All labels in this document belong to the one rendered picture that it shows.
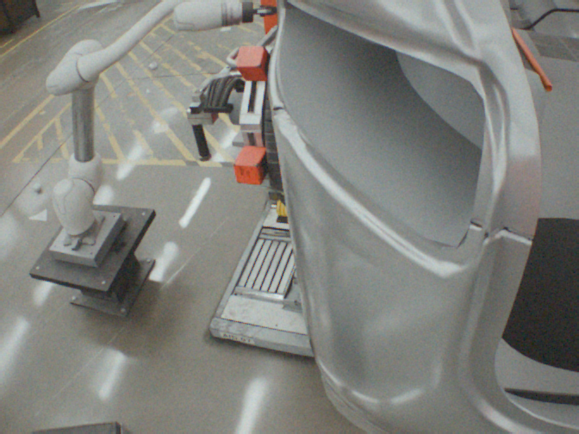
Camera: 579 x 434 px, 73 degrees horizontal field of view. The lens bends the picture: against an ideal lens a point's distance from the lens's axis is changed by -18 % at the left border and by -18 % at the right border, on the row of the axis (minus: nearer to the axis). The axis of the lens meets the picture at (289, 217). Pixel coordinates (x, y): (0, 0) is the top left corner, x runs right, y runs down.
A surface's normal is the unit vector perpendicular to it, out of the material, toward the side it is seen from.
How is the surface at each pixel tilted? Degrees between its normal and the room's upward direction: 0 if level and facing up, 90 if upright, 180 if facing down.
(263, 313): 0
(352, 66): 17
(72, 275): 0
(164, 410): 0
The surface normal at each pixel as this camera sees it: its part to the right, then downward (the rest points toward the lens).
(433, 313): -0.62, 0.56
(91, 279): -0.11, -0.73
